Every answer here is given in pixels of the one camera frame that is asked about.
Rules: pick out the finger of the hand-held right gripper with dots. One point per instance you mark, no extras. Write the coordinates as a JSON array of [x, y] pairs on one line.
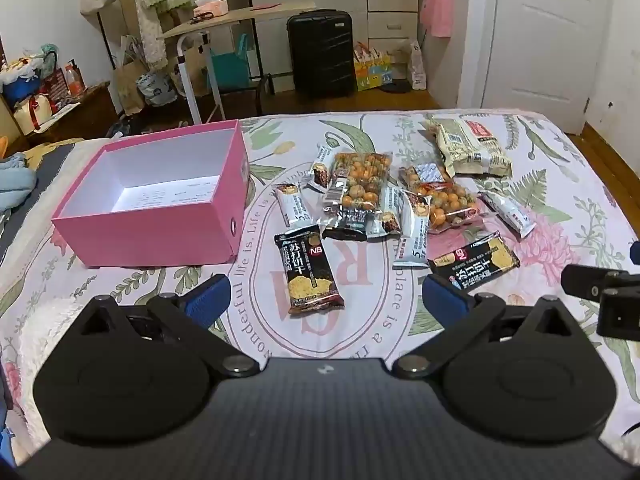
[[582, 277], [620, 312]]

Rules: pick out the black item on floor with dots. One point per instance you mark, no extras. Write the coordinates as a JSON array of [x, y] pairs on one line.
[[125, 129]]

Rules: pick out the wooden nightstand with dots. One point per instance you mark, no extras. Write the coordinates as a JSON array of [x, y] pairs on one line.
[[85, 115]]

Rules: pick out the dark grey blanket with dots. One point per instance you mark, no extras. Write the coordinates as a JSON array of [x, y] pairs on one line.
[[25, 210]]

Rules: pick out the black cracker packet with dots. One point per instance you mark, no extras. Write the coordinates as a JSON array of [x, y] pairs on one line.
[[475, 262], [310, 270]]

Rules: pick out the clear bag of coated peanuts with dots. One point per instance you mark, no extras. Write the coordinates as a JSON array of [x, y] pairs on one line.
[[357, 180], [445, 202]]

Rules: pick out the beige snack packet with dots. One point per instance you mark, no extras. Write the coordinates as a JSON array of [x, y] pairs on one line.
[[470, 147]]

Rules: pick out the pink item on side table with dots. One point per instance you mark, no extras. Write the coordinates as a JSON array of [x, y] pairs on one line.
[[211, 7]]

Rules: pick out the blue and white patterned bag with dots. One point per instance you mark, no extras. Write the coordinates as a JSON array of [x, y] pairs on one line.
[[156, 87]]

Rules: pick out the orange bottle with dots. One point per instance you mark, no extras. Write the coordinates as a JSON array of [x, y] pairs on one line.
[[75, 80]]

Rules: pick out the pink hanging bag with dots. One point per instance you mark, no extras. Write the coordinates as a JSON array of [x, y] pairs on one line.
[[436, 10]]

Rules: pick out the side table with white legs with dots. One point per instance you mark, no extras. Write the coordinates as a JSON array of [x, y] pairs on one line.
[[240, 17]]

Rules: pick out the black clothes rack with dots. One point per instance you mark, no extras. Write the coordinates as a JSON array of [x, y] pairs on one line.
[[103, 45]]

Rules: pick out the brown paper bag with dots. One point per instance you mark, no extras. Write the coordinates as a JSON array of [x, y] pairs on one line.
[[127, 85]]

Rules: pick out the yellow bed cloth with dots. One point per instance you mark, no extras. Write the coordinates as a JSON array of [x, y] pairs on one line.
[[55, 152]]

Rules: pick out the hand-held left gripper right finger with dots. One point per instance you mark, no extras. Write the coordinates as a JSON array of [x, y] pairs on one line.
[[445, 300]]

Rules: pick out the white snack bar packet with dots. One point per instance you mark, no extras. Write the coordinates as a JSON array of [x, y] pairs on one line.
[[389, 216], [320, 170], [414, 232], [292, 203], [507, 212]]

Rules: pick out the teal bag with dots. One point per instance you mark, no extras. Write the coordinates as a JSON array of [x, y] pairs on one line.
[[230, 65]]

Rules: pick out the colourful gift bag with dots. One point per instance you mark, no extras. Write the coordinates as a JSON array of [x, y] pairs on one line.
[[372, 72]]

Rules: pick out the blue basket with plush toys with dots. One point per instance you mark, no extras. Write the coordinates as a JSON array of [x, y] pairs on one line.
[[20, 87]]

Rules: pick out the small black snack packet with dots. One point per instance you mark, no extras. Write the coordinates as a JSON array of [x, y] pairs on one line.
[[350, 223]]

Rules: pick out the white door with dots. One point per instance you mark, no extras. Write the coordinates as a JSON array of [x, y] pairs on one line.
[[540, 35]]

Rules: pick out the pink cardboard box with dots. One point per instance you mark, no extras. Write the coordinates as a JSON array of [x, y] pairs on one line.
[[150, 232]]

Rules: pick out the white plastic bag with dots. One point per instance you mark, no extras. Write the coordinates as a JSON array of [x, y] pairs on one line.
[[417, 67]]

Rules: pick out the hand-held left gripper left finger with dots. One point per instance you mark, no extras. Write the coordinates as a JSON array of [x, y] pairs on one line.
[[207, 300]]

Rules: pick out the white gift box red ribbon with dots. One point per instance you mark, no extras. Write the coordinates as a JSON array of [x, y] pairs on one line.
[[30, 115]]

